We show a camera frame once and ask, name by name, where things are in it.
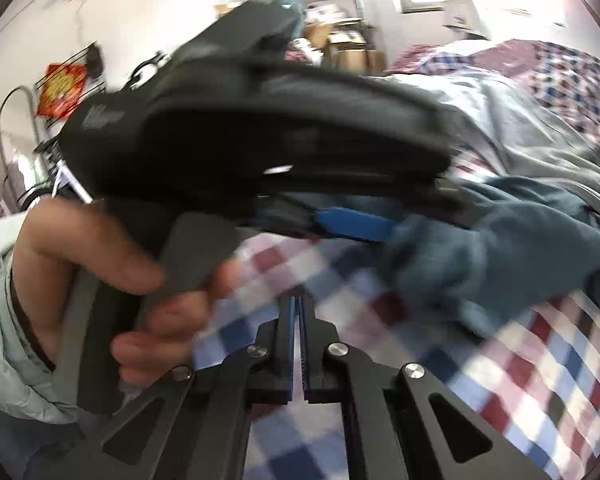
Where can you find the person left hand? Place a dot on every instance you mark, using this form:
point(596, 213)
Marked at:
point(57, 237)

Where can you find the plaid folded quilt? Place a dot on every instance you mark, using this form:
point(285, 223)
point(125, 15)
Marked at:
point(564, 80)

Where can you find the bicycle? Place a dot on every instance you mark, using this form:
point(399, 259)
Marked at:
point(33, 165)

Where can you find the plaid bed sheet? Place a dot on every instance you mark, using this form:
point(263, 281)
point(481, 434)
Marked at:
point(537, 381)

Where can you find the dark teal sweater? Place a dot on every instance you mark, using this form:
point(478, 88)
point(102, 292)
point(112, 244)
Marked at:
point(533, 241)

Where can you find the cardboard boxes stack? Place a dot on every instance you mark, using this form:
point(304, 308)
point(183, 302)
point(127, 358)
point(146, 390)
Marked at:
point(343, 43)

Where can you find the grey trousers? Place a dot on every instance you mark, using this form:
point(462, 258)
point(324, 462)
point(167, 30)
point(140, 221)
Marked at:
point(508, 128)

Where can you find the red paper decoration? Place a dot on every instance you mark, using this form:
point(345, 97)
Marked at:
point(60, 90)

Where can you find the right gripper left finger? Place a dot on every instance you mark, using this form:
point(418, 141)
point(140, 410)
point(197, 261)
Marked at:
point(192, 424)

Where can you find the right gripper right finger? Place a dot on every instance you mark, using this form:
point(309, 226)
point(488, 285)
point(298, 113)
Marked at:
point(400, 423)

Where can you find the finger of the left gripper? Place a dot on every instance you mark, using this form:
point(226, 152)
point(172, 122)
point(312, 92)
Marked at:
point(288, 217)

